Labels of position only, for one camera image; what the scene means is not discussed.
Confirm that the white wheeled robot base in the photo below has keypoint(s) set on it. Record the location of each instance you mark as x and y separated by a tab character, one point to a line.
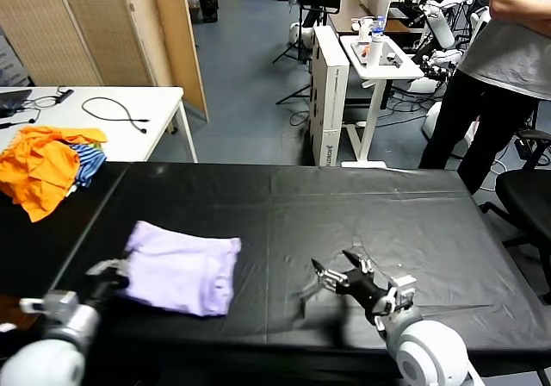
424	84

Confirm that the white humanoid robot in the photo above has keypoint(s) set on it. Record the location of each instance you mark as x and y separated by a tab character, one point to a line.
441	26

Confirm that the grey tray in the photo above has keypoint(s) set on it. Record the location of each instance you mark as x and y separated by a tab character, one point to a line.
392	47

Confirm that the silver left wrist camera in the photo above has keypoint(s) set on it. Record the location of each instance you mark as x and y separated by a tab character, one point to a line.
58	302

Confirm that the white tumbler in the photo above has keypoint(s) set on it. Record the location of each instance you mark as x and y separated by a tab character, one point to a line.
373	53

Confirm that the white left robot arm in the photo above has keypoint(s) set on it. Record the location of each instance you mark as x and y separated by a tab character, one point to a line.
47	351

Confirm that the small white container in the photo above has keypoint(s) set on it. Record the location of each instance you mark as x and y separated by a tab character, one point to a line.
363	31

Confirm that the lavender t-shirt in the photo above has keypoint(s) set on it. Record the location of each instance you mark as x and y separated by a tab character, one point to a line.
181	269

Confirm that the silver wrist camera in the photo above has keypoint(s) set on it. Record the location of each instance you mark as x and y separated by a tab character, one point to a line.
58	302
398	289

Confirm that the black bin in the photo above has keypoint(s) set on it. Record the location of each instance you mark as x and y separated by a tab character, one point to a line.
209	10

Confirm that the wooden partition screen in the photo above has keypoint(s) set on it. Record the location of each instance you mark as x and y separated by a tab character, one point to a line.
86	28

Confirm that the bare person forearm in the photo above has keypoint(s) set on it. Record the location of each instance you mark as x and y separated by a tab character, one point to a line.
516	13

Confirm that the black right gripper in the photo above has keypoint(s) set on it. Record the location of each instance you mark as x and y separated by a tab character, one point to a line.
361	289

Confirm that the blue striped garment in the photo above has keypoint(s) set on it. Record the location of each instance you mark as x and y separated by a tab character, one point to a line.
89	166

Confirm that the brown wooden desk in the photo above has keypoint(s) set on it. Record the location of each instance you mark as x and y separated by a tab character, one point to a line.
344	20

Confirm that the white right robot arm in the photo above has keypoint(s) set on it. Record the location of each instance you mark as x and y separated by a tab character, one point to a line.
430	351

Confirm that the black laptop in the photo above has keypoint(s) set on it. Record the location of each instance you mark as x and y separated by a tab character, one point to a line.
10	101

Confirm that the white table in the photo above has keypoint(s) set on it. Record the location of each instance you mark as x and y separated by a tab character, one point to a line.
120	145

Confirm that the tall white cardboard box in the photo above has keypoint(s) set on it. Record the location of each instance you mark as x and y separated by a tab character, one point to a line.
331	114

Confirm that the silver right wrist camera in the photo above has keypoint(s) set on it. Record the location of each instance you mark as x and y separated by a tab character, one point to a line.
398	289

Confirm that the black tripod stand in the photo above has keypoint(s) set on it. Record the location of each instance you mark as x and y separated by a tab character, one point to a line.
298	49

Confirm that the clear water bottle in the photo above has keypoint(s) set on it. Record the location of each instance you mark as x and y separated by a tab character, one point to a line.
378	25

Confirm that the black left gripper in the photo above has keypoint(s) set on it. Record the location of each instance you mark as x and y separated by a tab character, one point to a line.
107	284

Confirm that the black office chair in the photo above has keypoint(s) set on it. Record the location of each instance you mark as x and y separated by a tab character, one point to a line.
525	188

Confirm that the person in grey shirt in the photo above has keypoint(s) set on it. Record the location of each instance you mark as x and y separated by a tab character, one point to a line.
503	54

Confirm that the small white robot base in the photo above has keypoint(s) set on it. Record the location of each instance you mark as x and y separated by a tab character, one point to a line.
301	34

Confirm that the orange garment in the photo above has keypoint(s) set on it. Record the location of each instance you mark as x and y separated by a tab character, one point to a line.
39	167

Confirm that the white standing desk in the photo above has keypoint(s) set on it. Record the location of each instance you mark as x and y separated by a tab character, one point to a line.
374	101

